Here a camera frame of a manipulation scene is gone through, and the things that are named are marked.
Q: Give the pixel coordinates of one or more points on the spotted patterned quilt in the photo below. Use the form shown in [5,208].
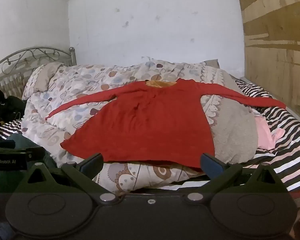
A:
[85,85]

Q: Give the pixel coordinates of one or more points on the red long-sleeved garment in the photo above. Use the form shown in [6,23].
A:
[145,125]

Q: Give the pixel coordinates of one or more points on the pink cloth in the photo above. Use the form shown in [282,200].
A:
[263,132]

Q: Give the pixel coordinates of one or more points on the dark clothes pile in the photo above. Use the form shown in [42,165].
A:
[7,105]

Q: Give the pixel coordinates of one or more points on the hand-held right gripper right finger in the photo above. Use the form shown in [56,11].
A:
[210,165]

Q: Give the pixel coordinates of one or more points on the metal bed headboard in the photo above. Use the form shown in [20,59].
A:
[72,55]

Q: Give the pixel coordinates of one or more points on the beige pillow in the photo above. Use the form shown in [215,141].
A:
[43,77]

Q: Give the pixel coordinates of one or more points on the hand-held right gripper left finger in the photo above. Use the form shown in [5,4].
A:
[90,165]

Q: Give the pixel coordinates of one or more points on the black white striped bed sheet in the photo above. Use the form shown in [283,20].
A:
[285,130]

